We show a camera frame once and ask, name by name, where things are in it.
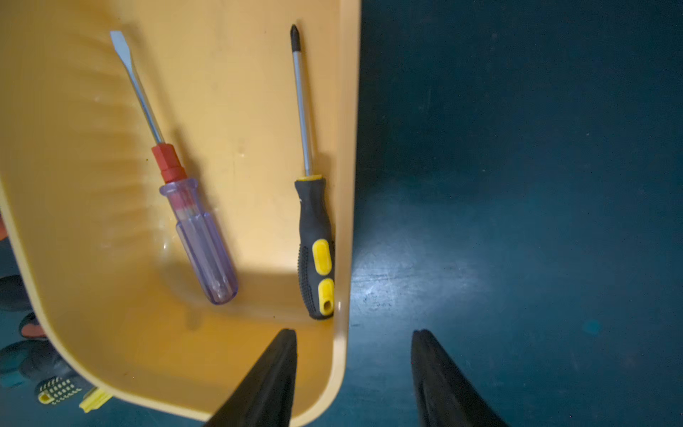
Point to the purple handle red screwdriver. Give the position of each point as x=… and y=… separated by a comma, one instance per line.
x=195, y=226

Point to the orange black stubby screwdriver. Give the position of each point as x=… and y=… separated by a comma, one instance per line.
x=3, y=230

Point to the yellow plastic storage box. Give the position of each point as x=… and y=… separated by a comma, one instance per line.
x=96, y=241

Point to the yellow slim screwdriver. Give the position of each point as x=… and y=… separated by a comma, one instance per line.
x=94, y=400

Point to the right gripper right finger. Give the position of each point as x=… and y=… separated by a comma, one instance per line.
x=444, y=396

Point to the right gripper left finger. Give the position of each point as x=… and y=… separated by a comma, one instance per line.
x=265, y=396

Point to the black yellow phillips screwdriver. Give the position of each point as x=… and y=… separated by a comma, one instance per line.
x=316, y=249

